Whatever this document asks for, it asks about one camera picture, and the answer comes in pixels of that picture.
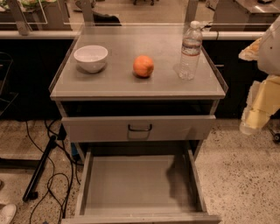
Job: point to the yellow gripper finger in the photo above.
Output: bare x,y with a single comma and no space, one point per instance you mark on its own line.
263,102
251,52

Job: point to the orange fruit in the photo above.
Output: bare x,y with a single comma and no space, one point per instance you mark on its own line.
143,66

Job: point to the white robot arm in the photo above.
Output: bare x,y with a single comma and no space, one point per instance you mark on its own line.
269,50

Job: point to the grey top drawer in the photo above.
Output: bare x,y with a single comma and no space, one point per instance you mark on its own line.
138,128

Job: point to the grey drawer cabinet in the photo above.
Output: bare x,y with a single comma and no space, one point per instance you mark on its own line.
122,83

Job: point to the open grey middle drawer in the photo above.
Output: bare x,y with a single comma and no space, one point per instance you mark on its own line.
141,189

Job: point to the clear plastic water bottle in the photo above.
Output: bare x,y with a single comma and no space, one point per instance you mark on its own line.
190,51

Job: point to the white ceramic bowl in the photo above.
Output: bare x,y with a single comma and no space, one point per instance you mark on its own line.
91,58

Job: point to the black metal stand leg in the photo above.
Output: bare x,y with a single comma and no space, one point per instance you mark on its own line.
30,193

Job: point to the white shoe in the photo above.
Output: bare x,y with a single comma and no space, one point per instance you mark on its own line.
7,213

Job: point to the white counter rail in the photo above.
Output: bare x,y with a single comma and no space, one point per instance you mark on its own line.
208,35

